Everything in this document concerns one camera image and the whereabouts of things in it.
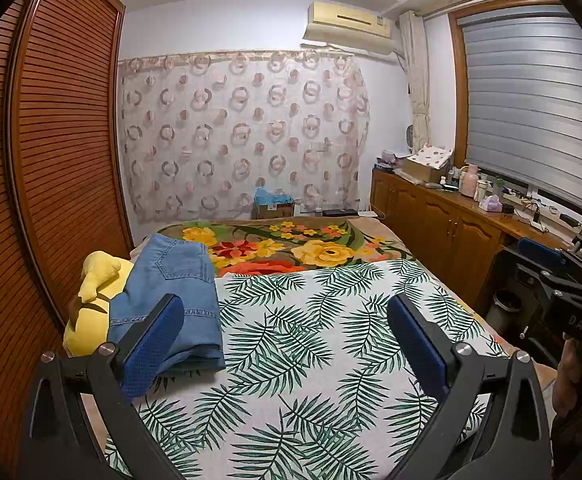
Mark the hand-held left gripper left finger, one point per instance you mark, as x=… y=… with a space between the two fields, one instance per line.
x=151 y=350

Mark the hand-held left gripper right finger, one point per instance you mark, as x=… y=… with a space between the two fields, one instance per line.
x=416 y=350

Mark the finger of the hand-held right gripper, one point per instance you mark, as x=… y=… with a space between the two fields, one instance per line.
x=533 y=280
x=541 y=251

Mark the blue denim pants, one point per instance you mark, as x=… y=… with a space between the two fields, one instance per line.
x=181 y=280

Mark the person's right hand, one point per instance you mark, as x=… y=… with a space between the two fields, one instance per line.
x=568 y=375

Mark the black waste bin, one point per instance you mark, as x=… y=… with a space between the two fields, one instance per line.
x=507 y=310

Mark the white power strip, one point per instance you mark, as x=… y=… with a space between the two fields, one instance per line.
x=520 y=198

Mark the yellow plush toy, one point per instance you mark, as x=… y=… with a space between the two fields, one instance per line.
x=88 y=335

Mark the purple tissue pack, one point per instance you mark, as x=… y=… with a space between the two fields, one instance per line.
x=490 y=204

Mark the white bottle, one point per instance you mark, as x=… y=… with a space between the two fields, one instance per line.
x=481 y=191

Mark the pink thermos jug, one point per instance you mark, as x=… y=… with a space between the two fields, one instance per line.
x=468 y=182

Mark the wooden sideboard cabinet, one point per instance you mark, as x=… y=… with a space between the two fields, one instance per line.
x=436 y=220

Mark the leaf print bed sheet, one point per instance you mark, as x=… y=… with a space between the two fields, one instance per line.
x=296 y=360

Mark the floral blanket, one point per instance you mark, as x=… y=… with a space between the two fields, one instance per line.
x=321 y=252

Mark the spotted cardboard box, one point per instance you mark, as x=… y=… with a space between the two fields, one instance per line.
x=427 y=162

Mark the grey window blind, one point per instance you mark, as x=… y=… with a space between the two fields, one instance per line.
x=531 y=100

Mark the black flat box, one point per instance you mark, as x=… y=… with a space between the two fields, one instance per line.
x=341 y=211

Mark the small round white fan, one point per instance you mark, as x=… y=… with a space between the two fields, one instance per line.
x=409 y=139

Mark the cardboard box with blue cloth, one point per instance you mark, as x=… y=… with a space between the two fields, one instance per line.
x=273 y=205

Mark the beige tied curtain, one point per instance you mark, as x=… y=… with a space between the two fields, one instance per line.
x=418 y=85

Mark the wooden louvred wardrobe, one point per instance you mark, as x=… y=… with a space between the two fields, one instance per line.
x=66 y=135

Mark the circle pattern sheer curtain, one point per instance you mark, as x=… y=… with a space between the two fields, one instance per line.
x=241 y=135

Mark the cream wall air conditioner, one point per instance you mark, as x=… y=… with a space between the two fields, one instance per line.
x=346 y=25

